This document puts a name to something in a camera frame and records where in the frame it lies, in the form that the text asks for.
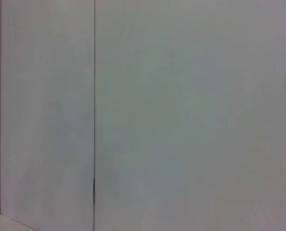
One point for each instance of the white partition panel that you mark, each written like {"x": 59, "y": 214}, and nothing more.
{"x": 193, "y": 108}
{"x": 49, "y": 108}

